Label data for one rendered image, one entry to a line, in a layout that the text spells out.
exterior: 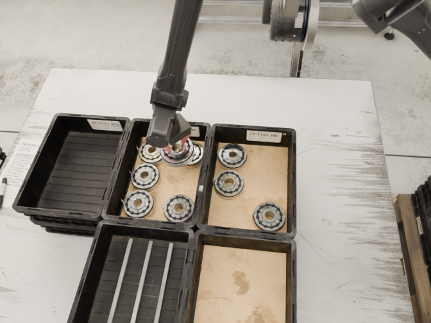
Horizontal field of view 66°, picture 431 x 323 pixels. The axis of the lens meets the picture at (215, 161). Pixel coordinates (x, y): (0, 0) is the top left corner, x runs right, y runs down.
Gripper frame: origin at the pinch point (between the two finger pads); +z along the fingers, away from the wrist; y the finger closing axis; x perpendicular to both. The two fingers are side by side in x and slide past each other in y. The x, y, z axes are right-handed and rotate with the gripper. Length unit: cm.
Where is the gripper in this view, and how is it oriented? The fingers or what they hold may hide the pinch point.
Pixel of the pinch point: (176, 145)
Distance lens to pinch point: 101.8
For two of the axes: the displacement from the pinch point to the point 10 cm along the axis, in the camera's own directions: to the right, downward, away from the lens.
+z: 0.6, 4.9, 8.7
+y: 8.0, -5.5, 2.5
